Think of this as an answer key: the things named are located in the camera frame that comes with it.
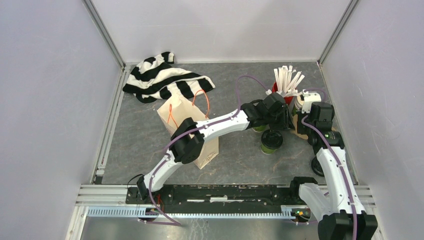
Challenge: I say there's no green paper coffee cup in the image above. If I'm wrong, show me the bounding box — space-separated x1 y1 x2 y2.
252 125 267 133

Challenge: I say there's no black cup lid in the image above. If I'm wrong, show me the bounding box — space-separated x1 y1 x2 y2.
311 156 325 177
260 129 284 150

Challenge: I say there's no paper takeout bag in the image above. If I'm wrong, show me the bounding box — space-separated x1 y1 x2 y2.
156 90 219 170

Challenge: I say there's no brown cardboard cup carrier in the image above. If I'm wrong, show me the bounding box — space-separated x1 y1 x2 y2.
289 126 309 140

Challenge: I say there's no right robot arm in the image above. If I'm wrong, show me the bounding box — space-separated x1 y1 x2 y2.
288 101 378 240

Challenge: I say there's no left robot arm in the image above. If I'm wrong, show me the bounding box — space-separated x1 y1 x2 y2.
136 92 293 204

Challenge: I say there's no red straw holder cup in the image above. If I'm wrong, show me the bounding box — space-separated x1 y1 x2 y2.
271 82 295 106

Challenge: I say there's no stack of paper cups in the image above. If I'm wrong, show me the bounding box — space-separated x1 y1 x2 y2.
290 94 304 116

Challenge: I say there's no white wrapped straws bundle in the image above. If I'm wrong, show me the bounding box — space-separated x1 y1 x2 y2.
273 65 305 97

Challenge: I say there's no black white striped cloth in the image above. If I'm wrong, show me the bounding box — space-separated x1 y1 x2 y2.
122 51 216 104

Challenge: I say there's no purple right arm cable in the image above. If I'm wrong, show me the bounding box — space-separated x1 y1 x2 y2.
300 87 359 240

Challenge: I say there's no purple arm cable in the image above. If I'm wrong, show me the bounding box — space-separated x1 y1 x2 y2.
300 87 359 240
148 75 269 227

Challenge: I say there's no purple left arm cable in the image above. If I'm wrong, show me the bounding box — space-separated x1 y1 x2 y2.
148 75 269 227

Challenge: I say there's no metal cable duct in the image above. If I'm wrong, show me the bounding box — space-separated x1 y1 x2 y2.
87 206 295 220

